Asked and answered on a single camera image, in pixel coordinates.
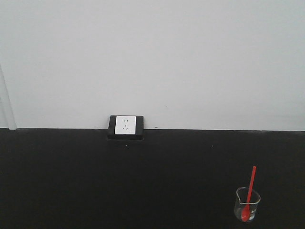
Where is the clear glass beaker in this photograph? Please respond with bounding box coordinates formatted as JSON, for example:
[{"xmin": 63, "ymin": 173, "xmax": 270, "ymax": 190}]
[{"xmin": 234, "ymin": 187, "xmax": 261, "ymax": 223}]

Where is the white socket in black box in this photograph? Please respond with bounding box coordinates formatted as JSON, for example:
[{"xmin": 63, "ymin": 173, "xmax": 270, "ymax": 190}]
[{"xmin": 107, "ymin": 115, "xmax": 144, "ymax": 140}]

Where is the red plastic spoon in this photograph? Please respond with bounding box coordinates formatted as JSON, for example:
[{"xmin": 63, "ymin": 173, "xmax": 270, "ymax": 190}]
[{"xmin": 241, "ymin": 166, "xmax": 256, "ymax": 222}]

